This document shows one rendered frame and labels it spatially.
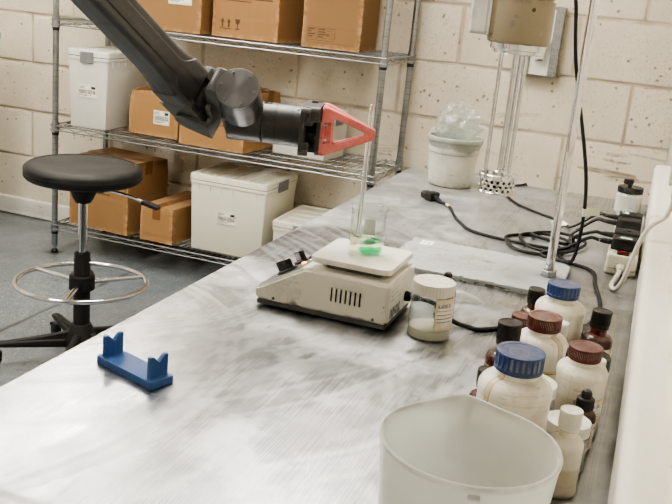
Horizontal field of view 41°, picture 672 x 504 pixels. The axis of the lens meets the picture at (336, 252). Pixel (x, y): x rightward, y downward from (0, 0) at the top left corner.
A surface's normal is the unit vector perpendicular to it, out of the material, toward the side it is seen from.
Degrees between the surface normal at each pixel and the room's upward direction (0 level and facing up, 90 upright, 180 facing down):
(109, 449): 0
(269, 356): 0
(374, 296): 90
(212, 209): 92
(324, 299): 90
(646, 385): 0
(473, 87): 90
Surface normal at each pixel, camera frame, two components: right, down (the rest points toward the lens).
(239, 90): -0.02, -0.29
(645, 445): 0.09, -0.96
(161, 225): -0.39, 0.21
